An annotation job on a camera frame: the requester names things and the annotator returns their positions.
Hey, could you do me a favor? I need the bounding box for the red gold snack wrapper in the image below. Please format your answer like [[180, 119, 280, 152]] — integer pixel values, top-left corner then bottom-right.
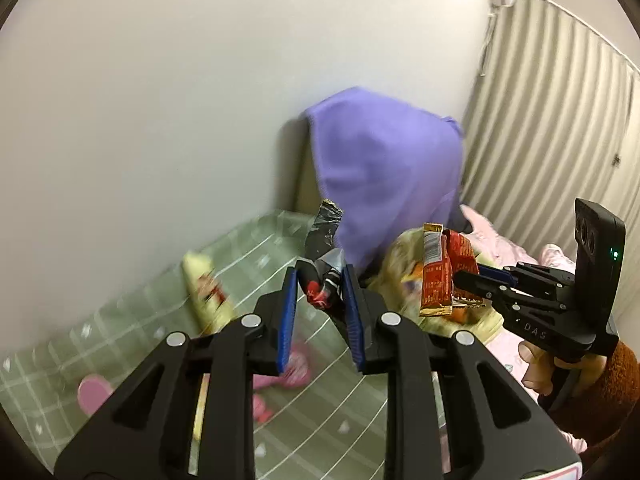
[[420, 223, 483, 324]]

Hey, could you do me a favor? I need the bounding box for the pale yellow red snack wrapper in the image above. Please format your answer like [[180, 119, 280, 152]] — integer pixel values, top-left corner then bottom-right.
[[181, 252, 234, 336]]

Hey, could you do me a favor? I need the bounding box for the black silver snack wrapper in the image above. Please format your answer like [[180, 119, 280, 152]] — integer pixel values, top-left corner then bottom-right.
[[295, 200, 346, 310]]

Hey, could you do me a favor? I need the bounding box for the brown sleeve forearm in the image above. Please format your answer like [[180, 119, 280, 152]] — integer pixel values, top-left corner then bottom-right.
[[549, 341, 639, 470]]

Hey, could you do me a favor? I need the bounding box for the yellow-green plastic trash bag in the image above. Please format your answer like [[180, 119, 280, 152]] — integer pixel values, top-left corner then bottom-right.
[[368, 223, 503, 344]]

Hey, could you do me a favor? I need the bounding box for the right hand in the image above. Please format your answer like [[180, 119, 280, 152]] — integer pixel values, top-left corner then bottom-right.
[[518, 341, 608, 396]]

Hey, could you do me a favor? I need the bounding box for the pink pig toy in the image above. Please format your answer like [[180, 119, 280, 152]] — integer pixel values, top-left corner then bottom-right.
[[253, 341, 312, 424]]

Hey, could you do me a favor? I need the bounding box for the green checked bed sheet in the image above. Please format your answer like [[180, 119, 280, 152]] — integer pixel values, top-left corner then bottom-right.
[[1, 211, 386, 479]]

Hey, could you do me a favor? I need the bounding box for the purple pillow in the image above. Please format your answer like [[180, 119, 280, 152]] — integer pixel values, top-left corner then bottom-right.
[[305, 87, 463, 270]]

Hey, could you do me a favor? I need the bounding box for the air conditioner cable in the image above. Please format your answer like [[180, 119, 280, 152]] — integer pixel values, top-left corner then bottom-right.
[[478, 6, 497, 79]]

